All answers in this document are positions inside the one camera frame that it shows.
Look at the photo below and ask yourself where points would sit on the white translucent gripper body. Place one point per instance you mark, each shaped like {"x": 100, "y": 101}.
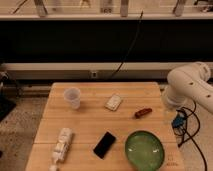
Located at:
{"x": 169, "y": 113}

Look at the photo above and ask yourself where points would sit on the white sponge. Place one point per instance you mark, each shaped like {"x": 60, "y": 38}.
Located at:
{"x": 113, "y": 102}

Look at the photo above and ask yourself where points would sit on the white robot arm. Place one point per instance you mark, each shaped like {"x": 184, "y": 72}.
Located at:
{"x": 187, "y": 82}

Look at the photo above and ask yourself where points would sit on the white ceramic cup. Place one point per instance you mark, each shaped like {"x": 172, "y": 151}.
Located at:
{"x": 72, "y": 96}

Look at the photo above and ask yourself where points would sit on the blue connector box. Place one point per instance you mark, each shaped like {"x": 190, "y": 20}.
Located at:
{"x": 178, "y": 121}

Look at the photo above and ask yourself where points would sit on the brown sausage toy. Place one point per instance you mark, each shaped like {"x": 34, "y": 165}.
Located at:
{"x": 142, "y": 112}

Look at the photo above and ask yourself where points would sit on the green glass bowl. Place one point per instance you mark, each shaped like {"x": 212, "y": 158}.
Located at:
{"x": 144, "y": 151}

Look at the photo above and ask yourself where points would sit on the black smartphone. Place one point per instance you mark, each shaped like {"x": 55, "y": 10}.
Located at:
{"x": 104, "y": 145}

